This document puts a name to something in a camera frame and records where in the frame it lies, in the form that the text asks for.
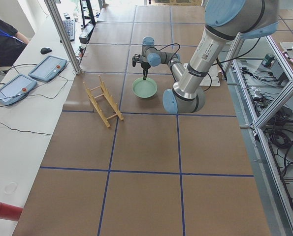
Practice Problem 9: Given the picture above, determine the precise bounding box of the far blue teach pendant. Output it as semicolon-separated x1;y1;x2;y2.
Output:
28;55;67;82

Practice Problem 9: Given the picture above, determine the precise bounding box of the black computer mouse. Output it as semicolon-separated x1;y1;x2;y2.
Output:
40;47;52;55

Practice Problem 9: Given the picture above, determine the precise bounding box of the aluminium frame rail right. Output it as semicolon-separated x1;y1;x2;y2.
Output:
226;30;293;236

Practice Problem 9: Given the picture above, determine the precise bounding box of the black keyboard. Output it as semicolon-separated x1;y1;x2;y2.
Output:
62;19;75;41

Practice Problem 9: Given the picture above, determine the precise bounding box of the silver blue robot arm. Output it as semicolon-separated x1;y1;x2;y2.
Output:
132;0;279;114

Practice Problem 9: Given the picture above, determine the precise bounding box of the near blue teach pendant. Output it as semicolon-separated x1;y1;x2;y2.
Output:
0;74;37;105

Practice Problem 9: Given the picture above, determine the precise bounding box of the aluminium frame post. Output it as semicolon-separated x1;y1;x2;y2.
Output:
44;0;82;75

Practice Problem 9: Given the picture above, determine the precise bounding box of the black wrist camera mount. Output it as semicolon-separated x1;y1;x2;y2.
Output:
132;54;141;67

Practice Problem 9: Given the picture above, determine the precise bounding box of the black pendant cable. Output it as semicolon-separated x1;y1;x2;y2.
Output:
0;63;68;136

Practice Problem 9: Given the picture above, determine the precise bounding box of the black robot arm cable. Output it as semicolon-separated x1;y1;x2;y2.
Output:
154;36;261;93

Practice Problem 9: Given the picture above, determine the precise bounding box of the red cylinder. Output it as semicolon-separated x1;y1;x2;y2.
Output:
0;202;23;221

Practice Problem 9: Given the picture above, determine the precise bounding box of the wooden dish rack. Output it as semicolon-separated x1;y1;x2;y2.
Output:
83;75;124;128

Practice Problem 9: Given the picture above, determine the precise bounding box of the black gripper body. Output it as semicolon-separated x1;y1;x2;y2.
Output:
140;61;150;70

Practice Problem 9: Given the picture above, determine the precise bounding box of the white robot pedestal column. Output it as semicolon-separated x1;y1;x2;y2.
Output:
183;63;221;87

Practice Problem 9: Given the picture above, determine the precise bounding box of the person in black shirt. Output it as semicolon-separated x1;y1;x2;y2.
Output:
0;19;30;67

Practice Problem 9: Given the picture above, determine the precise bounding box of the green motor box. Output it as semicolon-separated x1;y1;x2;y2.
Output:
261;53;275;68

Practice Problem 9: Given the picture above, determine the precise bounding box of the blue teach pendant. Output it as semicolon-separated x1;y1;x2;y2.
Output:
28;55;67;82
0;74;37;105

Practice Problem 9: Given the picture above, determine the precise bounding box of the green ceramic plate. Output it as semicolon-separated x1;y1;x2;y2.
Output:
132;77;158;98

